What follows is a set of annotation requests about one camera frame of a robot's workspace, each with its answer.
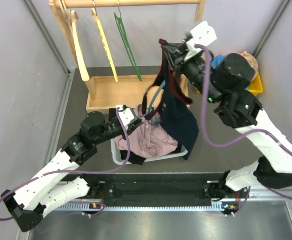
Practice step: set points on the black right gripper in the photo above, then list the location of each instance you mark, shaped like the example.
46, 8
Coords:
176, 61

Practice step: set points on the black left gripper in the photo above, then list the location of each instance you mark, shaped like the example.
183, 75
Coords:
131, 128

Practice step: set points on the blue plastic hanger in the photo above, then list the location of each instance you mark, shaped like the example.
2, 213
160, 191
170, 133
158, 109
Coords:
150, 115

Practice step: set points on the pink tank top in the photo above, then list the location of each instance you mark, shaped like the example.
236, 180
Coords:
149, 140

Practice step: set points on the black tank top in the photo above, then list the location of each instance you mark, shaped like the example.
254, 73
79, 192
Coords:
137, 160

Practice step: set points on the navy maroon-trimmed jersey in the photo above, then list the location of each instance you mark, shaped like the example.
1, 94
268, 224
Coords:
177, 119

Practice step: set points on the green plastic hanger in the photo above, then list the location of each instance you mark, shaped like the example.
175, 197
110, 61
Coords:
123, 35

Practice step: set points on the yellow metal-hook hanger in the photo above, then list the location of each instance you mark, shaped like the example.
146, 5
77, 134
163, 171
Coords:
104, 41

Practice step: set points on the beige wooden hanger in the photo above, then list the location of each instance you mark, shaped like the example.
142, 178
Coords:
72, 18

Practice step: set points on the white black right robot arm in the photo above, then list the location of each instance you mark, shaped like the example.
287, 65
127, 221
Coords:
244, 113

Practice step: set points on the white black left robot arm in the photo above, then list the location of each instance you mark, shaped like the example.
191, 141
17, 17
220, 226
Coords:
59, 182

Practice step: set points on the blue bucket hat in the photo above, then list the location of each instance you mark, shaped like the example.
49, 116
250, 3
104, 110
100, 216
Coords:
216, 61

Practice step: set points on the white plastic laundry basket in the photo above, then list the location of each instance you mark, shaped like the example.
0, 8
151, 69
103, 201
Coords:
117, 157

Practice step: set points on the wooden clothes rack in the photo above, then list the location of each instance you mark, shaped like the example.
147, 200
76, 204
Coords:
104, 92

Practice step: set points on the pink floral hat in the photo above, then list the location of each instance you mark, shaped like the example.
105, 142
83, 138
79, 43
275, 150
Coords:
252, 62

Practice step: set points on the yellow plastic bin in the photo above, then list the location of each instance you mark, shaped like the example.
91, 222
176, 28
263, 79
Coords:
256, 86

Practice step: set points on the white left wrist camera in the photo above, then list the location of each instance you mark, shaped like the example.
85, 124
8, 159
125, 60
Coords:
126, 115

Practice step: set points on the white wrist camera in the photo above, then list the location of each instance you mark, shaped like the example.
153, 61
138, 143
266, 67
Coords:
126, 115
200, 34

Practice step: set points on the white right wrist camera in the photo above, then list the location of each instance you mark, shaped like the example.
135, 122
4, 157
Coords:
200, 34

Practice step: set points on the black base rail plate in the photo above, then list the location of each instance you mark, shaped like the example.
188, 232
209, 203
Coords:
159, 190

